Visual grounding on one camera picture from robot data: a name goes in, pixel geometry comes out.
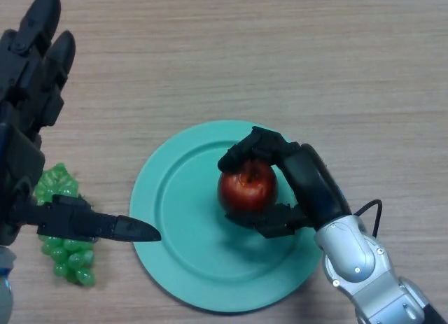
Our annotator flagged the green grape bunch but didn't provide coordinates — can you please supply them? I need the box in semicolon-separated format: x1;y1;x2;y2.
33;162;96;287

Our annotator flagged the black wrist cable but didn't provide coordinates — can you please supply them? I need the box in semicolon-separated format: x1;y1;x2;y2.
355;199;383;239

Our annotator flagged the green round plate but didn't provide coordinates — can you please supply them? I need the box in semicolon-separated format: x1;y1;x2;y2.
129;120;325;314

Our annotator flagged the red apple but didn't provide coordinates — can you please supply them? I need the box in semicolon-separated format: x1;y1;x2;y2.
217;159;279;214

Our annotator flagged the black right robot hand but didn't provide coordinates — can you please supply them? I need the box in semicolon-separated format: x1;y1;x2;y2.
216;126;353;239

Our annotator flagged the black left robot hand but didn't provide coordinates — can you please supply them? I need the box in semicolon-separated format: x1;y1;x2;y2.
0;0;162;248

